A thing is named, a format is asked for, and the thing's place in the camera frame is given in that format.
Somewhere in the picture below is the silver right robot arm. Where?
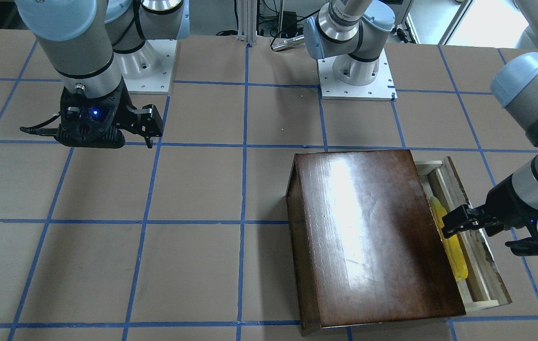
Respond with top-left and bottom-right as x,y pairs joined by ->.
15,0 -> 190,149

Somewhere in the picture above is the dark wooden drawer box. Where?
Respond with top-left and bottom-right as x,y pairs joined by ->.
285,149 -> 466,337

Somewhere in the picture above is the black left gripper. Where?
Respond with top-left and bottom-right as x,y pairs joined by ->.
441,176 -> 538,257

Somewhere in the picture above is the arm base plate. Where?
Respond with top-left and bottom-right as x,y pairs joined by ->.
115,40 -> 178,95
317,49 -> 398,101

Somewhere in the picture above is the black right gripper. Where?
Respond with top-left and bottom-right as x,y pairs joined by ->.
55,80 -> 164,149

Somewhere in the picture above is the yellow corn cob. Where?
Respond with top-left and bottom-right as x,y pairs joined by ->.
428,196 -> 468,281

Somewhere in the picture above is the wooden drawer with white handle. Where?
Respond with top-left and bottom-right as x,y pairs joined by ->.
416,157 -> 512,313

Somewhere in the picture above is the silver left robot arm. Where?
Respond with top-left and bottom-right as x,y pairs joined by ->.
303,0 -> 538,256

